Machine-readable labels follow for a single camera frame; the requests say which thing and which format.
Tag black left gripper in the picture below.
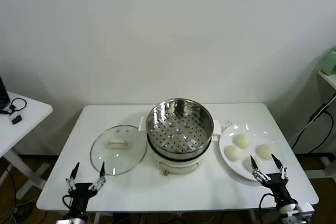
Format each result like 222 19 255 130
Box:
65 162 107 216

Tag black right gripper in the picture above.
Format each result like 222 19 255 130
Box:
249 154 299 208

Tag white steamed baozi bun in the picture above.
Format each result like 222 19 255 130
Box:
225 145 243 162
234 133 250 148
244 156 264 174
257 144 275 161

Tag stainless steel steamer basket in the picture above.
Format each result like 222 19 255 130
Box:
138 98 222 162

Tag glass pot lid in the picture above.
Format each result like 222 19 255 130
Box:
90 124 148 176

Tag white round plate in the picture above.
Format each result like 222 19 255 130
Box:
218 123 285 182

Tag white side table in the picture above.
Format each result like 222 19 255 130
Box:
0 90 54 200

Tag white electric cooker base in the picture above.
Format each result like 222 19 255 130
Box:
147 136 212 177

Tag black headphones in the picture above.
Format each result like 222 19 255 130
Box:
9 97 28 112

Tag white shelf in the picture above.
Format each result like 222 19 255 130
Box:
317 69 336 90

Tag pale green appliance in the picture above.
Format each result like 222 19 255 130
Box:
321 47 336 76

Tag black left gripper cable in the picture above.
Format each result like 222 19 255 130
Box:
61 194 74 212

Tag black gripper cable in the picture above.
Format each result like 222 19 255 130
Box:
259 193 277 211
61 194 74 212

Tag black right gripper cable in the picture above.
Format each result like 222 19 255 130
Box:
259 193 277 211

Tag black power cable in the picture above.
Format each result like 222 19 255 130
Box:
291 111 332 149

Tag grey cable with black adapter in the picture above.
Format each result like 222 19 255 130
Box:
295 100 332 141

